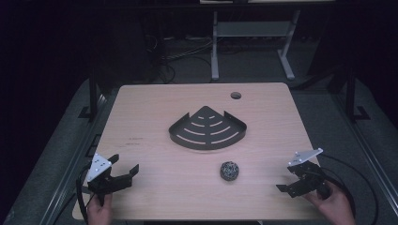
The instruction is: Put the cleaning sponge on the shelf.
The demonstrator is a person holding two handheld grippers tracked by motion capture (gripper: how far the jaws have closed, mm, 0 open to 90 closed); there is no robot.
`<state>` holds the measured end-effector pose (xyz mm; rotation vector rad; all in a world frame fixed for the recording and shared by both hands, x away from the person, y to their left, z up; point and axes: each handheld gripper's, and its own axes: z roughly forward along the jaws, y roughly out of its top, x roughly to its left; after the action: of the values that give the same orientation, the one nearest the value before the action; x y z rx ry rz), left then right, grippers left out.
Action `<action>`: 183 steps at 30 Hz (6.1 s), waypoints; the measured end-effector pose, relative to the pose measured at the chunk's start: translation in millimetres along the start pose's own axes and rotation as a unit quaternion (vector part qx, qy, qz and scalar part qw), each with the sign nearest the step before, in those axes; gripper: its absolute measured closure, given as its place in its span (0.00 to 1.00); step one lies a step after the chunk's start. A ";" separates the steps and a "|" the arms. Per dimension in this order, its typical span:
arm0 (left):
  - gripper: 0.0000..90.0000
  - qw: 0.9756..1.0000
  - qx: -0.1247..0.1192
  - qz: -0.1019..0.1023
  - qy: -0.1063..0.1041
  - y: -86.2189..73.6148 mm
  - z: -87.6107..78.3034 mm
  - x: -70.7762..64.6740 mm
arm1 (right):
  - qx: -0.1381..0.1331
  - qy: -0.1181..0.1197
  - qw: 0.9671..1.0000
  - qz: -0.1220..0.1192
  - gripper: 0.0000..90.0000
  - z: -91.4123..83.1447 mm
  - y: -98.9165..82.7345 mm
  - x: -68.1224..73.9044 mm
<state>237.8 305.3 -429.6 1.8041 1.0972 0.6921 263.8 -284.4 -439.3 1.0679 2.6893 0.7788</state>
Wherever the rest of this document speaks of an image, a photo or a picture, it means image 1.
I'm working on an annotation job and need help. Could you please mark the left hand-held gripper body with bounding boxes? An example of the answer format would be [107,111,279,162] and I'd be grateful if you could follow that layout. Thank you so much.
[85,152,132,206]

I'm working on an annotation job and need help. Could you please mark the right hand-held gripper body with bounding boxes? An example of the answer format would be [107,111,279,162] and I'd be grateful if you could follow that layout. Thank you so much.
[286,147,331,200]

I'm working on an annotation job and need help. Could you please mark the person's left hand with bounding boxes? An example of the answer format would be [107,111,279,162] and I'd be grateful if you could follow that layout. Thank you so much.
[86,193,114,225]

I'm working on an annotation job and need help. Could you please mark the black frame post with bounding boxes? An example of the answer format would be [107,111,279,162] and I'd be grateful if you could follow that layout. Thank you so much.
[78,67,100,121]
[344,67,372,123]

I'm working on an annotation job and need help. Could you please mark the white metal stand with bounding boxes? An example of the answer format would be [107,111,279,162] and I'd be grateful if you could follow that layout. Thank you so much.
[210,8,301,82]

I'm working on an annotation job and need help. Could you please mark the aluminium frame rail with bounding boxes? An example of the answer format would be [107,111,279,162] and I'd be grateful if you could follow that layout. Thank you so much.
[332,92,398,217]
[38,93,109,225]

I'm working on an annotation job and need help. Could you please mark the person's right hand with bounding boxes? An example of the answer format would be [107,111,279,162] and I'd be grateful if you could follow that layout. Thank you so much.
[304,180,357,225]

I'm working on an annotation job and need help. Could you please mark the steel wool scouring ball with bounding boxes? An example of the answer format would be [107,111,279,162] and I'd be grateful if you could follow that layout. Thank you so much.
[219,160,240,182]

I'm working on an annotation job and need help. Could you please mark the black metal corner shelf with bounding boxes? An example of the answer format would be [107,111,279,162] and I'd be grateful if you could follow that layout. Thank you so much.
[168,105,248,151]

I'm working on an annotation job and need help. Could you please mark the tangle of floor cables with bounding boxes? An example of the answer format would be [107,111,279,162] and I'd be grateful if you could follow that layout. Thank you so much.
[144,33,214,84]

